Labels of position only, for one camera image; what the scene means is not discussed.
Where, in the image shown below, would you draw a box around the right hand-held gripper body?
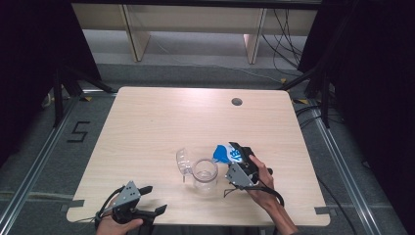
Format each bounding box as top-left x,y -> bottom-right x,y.
224,146 -> 262,191

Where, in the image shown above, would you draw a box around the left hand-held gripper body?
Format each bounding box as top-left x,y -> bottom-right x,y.
112,180 -> 155,225

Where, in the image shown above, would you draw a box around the blue and white plastic bag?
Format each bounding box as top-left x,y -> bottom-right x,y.
212,143 -> 244,165

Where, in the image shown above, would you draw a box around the clear glass jar with handle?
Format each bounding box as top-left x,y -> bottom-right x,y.
175,147 -> 219,194

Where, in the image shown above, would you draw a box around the person's right hand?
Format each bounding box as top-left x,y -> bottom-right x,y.
247,155 -> 282,212

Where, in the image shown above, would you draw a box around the person's left hand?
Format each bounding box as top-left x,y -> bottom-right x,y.
95,211 -> 145,235

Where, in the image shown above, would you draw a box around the grey tape strip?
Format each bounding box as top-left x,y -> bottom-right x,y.
314,206 -> 338,216
60,199 -> 85,212

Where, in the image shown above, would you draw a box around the black metal stand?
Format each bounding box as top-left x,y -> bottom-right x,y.
52,65 -> 117,128
278,65 -> 332,129

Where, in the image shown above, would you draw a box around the light wooden desk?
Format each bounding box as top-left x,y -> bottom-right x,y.
71,3 -> 319,65

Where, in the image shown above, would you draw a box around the black curtain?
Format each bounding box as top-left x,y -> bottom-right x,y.
0,0 -> 103,168
298,0 -> 415,235

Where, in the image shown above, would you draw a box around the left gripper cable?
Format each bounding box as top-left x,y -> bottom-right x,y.
72,185 -> 126,231

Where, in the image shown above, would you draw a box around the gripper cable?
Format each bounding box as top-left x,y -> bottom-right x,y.
72,185 -> 126,231
223,184 -> 286,208

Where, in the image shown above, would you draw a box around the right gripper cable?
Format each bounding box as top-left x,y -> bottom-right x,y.
223,184 -> 286,208

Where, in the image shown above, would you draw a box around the black floor cables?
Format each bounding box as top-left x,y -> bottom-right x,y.
294,104 -> 345,129

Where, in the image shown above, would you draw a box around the aluminium floor rail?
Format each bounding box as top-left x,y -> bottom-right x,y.
307,98 -> 384,235
0,96 -> 81,229

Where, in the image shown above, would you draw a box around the black hanging cables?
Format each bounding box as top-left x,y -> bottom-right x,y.
261,9 -> 305,71

